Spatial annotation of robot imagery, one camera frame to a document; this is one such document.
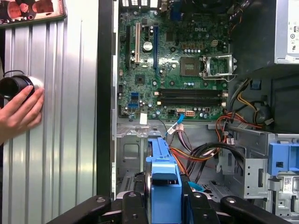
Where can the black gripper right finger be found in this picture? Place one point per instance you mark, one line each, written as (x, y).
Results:
(201, 210)

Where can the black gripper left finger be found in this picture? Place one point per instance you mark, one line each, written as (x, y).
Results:
(134, 210)

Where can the hard disk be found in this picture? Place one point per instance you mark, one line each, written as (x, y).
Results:
(165, 205)

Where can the grey metal disk bay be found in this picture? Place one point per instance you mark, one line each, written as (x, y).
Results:
(130, 140)

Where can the person right hand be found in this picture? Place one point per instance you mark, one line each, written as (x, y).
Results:
(23, 114)

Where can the grey metal drive cage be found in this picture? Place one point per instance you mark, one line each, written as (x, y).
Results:
(254, 179)

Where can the blue drive cage latch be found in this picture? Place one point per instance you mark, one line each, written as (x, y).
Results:
(294, 156)
(279, 154)

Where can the black RAM slot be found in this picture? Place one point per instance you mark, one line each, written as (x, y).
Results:
(194, 89)
(194, 103)
(194, 99)
(194, 93)

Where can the black PC case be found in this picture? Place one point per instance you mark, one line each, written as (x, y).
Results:
(105, 93)

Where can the green motherboard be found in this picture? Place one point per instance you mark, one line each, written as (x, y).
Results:
(172, 77)

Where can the CPU socket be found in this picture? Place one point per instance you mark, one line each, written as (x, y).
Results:
(189, 67)

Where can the metal socket cover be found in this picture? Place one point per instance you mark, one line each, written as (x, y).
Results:
(218, 56)

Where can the long black expansion slot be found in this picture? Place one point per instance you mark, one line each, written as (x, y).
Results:
(127, 46)

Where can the silver coin battery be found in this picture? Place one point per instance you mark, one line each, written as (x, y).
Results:
(147, 46)

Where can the blue expansion slot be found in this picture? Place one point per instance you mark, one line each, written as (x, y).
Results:
(156, 46)

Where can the white expansion slot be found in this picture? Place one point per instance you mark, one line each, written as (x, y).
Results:
(137, 44)

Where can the short black expansion slot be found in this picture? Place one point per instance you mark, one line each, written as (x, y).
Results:
(147, 32)

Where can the grey power supply unit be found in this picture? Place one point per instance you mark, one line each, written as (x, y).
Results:
(286, 35)

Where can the pink edged flat device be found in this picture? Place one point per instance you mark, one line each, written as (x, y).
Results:
(35, 9)

